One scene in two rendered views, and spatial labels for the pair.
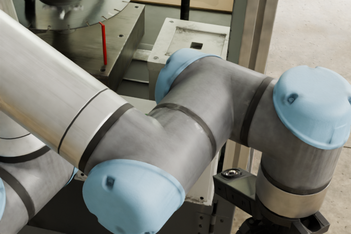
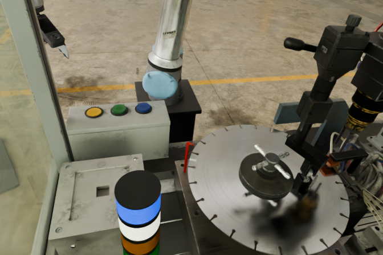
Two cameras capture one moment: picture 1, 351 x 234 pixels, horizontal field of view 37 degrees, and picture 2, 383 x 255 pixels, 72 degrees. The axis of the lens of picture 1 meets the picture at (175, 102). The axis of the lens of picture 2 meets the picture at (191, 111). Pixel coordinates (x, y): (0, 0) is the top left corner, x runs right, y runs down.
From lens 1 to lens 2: 134 cm
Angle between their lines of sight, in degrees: 98
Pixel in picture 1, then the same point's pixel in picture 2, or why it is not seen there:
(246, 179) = (48, 30)
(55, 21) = (228, 136)
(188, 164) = not seen: outside the picture
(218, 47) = (78, 196)
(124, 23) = (207, 235)
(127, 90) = (171, 208)
